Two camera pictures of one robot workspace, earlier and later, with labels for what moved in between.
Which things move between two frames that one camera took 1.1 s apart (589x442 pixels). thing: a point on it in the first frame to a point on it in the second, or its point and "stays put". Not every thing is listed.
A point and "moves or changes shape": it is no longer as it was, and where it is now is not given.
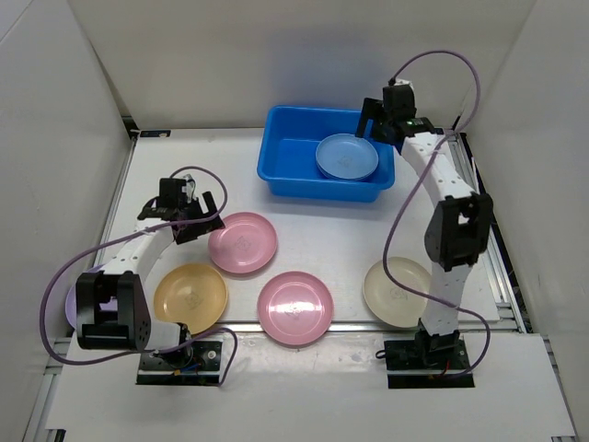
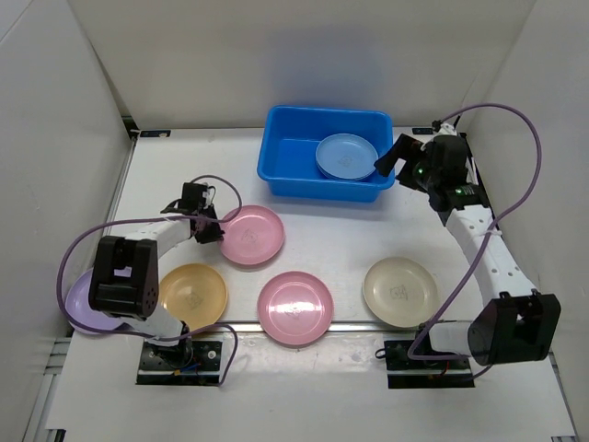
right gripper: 370,109 to 404,148
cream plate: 391,305 stays put
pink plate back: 246,244 moves or changes shape
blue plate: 346,156 stays put
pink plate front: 294,308 stays put
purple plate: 346,167 stays put
